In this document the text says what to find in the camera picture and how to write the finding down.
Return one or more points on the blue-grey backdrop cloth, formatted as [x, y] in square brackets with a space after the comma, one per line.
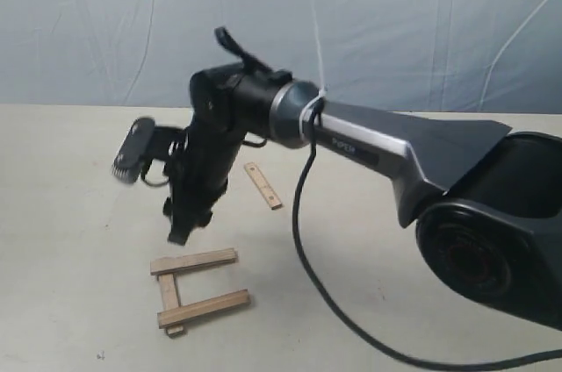
[408, 55]

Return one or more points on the white zip tie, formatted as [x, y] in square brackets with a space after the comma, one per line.
[321, 93]

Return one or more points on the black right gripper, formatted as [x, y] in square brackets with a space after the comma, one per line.
[199, 177]

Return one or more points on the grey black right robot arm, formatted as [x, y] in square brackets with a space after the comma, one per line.
[485, 201]

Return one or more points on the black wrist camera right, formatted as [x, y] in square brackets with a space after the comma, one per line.
[147, 142]

